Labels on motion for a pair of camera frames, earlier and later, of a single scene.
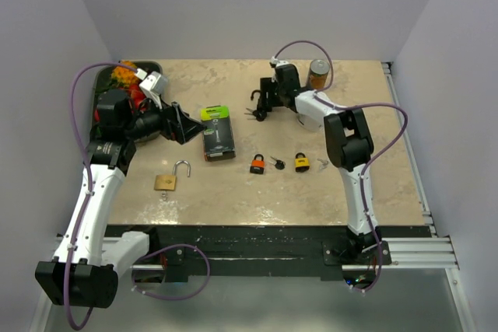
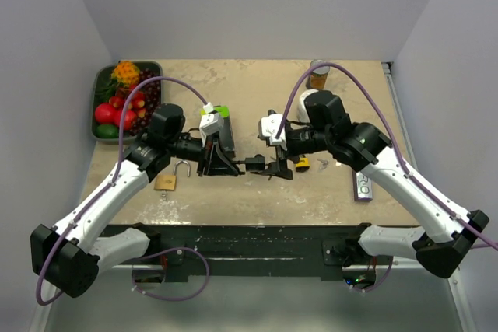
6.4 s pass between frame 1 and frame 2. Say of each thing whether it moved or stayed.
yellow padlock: stayed
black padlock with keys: moved
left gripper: moved
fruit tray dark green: stayed
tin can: stayed
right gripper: moved
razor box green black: stayed
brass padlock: stayed
